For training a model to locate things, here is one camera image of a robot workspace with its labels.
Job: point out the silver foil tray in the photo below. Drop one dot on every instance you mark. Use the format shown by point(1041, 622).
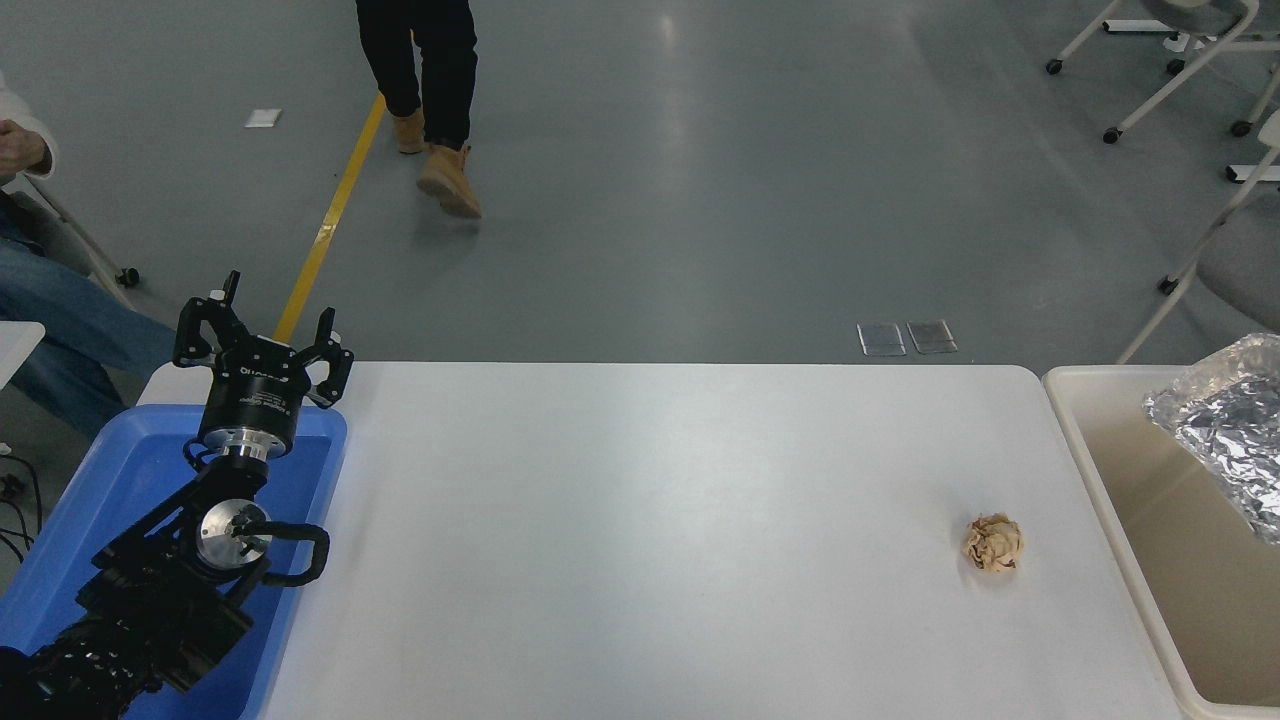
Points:
point(1235, 430)

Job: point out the blue plastic tray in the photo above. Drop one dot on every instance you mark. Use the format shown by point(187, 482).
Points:
point(130, 470)

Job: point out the walking person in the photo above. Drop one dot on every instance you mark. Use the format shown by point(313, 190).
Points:
point(430, 70)

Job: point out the clear floor plate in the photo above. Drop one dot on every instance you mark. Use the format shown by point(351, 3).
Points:
point(881, 339)
point(931, 337)

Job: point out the seated person's wheeled chair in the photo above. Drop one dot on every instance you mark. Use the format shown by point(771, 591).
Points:
point(85, 245)

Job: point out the white wheeled chair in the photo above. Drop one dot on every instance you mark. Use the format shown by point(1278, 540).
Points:
point(1160, 85)

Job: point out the seated person's hand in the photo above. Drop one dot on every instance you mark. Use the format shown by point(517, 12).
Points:
point(20, 150)

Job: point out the large pale bin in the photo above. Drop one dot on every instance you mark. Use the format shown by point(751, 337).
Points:
point(1190, 590)

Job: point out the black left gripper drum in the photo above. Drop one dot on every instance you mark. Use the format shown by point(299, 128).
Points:
point(255, 395)

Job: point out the crumpled tan paper ball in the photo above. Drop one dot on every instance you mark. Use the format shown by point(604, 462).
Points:
point(993, 545)

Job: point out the small white side table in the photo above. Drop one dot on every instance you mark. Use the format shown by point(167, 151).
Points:
point(15, 345)

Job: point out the seated person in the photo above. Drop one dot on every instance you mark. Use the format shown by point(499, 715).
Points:
point(60, 320)

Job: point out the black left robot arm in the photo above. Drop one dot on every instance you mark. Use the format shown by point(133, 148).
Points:
point(150, 610)

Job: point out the white chair with grey seat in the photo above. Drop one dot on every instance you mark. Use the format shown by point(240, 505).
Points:
point(1240, 260)

